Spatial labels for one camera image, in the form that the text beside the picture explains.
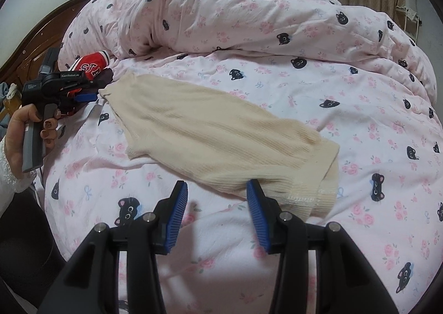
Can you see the pink cat print duvet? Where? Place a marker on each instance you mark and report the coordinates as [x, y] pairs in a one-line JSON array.
[[312, 29]]

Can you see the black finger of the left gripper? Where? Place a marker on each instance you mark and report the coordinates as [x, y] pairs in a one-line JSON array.
[[85, 97]]

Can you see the person's left hand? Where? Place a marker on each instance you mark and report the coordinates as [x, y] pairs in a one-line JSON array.
[[29, 137]]

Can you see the dark folded garment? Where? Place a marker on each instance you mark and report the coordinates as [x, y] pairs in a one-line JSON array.
[[69, 107]]

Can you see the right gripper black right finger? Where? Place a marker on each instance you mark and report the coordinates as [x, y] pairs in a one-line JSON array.
[[281, 232]]

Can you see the white lace sleeve left forearm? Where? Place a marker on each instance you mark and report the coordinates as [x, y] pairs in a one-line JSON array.
[[10, 184]]

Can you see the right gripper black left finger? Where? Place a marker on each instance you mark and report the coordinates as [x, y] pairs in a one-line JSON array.
[[153, 234]]

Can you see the wooden headboard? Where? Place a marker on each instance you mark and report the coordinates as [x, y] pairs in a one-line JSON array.
[[24, 63]]

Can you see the red jersey with number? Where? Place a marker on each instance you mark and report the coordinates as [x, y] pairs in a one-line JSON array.
[[91, 64]]

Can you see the cream ribbed knit garment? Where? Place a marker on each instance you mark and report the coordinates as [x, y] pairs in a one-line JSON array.
[[222, 142]]

